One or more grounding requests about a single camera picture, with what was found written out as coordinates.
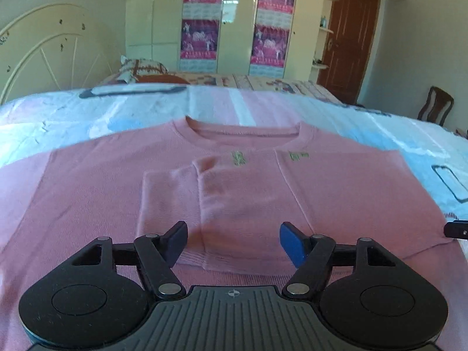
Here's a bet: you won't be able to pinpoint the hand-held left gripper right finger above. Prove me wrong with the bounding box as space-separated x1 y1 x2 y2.
279 222 403 299

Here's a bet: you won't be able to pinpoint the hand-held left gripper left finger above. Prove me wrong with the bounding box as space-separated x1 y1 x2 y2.
69 221 189 300

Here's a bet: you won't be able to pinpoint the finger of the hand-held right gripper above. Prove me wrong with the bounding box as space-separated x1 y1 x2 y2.
443 220 468 241

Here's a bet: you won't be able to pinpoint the pink knit sweater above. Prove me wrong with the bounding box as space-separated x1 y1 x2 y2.
0 115 468 351

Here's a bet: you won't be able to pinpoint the brown wooden chair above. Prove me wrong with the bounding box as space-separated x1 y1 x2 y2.
417 85 455 127

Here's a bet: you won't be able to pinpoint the patterned bedspread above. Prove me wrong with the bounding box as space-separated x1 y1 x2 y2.
100 71 346 106

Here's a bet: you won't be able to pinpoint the patterned pillow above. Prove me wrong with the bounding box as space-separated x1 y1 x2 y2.
119 55 191 85

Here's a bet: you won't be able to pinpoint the brown wooden door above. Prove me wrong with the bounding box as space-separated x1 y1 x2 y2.
316 0 381 105

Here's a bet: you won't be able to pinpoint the cream corner shelves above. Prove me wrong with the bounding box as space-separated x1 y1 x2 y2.
310 0 340 81

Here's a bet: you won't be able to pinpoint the cream glossy wardrobe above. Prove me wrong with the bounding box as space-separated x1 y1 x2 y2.
125 0 338 82

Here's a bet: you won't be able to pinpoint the cream round headboard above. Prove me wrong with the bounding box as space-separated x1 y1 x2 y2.
0 3 119 105

